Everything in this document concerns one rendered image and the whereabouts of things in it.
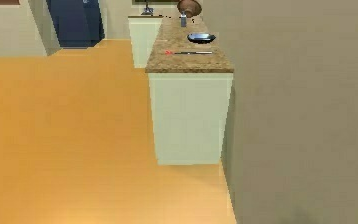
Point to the white cabinet with brown worktop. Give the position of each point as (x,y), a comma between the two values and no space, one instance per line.
(189,113)

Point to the white cabinet with sink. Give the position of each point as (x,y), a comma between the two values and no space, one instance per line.
(143,36)

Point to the brown round bowl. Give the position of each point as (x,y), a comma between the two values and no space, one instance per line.
(189,8)

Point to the grey sink faucet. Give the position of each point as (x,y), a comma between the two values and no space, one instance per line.
(147,9)

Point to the dark framed window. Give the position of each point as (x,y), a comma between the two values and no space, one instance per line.
(153,1)

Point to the dark blue fridge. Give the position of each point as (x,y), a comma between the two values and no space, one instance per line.
(75,21)

